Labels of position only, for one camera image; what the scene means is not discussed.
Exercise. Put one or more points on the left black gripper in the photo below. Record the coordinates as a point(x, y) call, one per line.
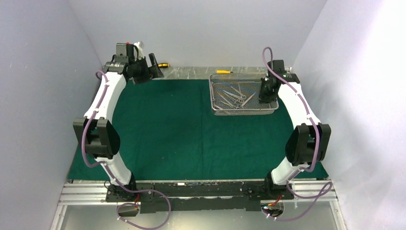
point(149, 70)

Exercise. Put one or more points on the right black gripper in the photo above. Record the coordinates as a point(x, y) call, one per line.
point(264, 94)

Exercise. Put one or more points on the wire mesh instrument tray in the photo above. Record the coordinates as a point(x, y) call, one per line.
point(248, 84)

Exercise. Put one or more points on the green surgical drape cloth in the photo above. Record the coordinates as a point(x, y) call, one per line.
point(169, 132)

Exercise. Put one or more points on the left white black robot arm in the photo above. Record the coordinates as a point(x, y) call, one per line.
point(98, 139)

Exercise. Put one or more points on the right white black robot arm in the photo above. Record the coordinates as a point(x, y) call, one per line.
point(309, 139)

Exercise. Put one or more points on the steel surgical scissors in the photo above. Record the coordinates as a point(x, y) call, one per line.
point(236, 94)

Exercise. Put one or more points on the steel surgical forceps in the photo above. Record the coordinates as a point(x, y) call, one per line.
point(233, 105)

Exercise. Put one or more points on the small yellow screwdriver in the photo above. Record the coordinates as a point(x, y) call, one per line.
point(224, 72)

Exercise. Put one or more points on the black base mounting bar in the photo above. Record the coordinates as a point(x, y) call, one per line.
point(195, 195)

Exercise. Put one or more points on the yellow black handled screwdriver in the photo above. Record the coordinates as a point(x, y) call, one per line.
point(163, 65)

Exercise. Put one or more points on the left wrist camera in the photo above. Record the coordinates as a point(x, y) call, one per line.
point(127, 52)

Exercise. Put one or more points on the aluminium front rail frame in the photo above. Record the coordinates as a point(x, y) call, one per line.
point(91, 194)

